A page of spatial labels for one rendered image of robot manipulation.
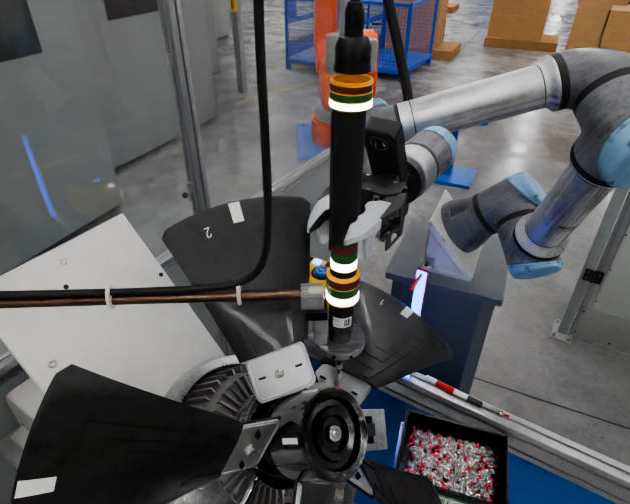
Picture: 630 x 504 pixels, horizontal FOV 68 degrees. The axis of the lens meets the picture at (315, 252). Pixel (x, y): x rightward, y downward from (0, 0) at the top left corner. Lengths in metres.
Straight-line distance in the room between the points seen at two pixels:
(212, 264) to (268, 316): 0.11
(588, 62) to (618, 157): 0.17
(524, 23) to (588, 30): 1.95
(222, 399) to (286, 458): 0.15
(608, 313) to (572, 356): 0.27
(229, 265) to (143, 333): 0.22
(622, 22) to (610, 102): 7.13
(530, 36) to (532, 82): 8.82
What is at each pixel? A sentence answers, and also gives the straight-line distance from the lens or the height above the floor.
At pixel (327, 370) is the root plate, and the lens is 0.78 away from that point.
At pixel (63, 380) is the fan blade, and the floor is 1.43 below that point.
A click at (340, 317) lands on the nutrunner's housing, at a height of 1.35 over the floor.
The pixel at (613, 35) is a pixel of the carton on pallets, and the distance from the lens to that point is 8.02.
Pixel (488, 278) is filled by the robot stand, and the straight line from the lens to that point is 1.34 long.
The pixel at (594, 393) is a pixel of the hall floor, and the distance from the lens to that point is 2.60.
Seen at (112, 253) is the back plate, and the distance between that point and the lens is 0.85.
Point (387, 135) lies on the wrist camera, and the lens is 0.58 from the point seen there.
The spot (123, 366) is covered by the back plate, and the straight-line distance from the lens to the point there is 0.82.
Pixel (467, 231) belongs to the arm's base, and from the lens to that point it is 1.27.
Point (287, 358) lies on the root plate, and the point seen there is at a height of 1.27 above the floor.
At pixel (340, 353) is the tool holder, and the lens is 0.65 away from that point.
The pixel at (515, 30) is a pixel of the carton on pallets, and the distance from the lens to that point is 9.73.
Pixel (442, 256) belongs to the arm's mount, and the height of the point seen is 1.05.
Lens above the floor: 1.77
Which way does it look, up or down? 35 degrees down
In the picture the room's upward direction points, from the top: straight up
